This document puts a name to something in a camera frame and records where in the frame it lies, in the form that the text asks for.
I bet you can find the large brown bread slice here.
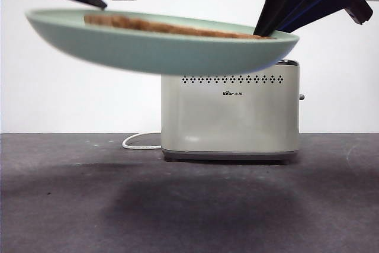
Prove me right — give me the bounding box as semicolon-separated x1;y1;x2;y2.
83;13;275;40

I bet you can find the pale green round plate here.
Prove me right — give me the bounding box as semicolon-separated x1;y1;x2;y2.
24;8;300;75

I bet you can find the cream toaster with chrome top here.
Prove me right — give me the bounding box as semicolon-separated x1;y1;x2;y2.
160;59;300;164

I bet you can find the white toaster power cord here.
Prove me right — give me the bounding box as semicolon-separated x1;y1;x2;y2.
122;132;163;150

